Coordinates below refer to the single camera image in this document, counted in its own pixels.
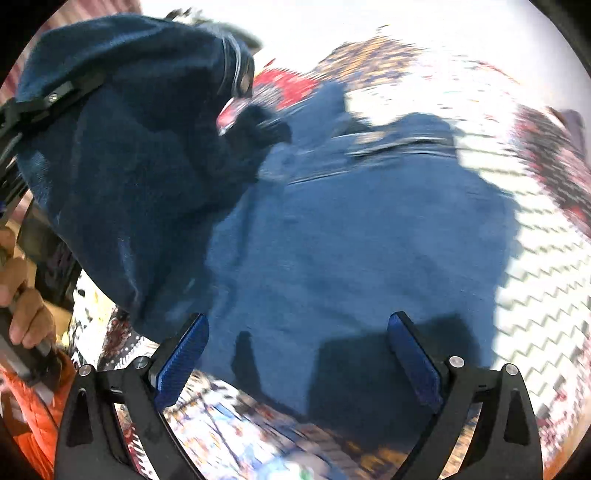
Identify dark navy fleece garment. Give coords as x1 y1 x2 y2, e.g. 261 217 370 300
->
16 14 291 342

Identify blue denim jacket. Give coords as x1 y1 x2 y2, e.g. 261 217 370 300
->
200 83 518 451

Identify orange sleeve forearm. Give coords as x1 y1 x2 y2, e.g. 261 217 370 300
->
1 350 77 479

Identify person's left hand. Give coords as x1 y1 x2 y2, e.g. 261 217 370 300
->
0 227 56 349

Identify colourful fleece blanket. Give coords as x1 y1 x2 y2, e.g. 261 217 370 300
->
252 68 320 111

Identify patchwork patterned bedspread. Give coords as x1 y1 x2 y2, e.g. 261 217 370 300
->
68 34 591 480

